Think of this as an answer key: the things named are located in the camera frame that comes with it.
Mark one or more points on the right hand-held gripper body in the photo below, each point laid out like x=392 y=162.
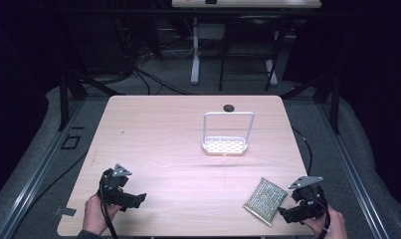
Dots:
x=309 y=199

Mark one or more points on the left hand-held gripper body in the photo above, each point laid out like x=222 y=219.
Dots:
x=113 y=191

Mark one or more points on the green glittery sponge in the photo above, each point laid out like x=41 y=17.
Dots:
x=265 y=201

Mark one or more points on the white sponge rack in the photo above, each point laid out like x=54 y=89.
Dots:
x=225 y=146

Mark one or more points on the person's left hand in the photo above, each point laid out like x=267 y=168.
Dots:
x=94 y=214

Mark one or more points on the person's right hand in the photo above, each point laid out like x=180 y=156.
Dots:
x=332 y=225

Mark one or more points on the grey tape strip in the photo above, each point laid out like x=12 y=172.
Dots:
x=64 y=211

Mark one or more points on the black metal stand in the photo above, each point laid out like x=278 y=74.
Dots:
x=64 y=99
x=334 y=99

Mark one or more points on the black table grommet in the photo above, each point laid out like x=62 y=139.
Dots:
x=228 y=108

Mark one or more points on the white desk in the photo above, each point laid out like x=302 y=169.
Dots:
x=196 y=59

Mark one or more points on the black chair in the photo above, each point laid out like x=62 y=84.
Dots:
x=251 y=40

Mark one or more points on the aluminium rail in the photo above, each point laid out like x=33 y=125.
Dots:
x=354 y=172
x=32 y=172

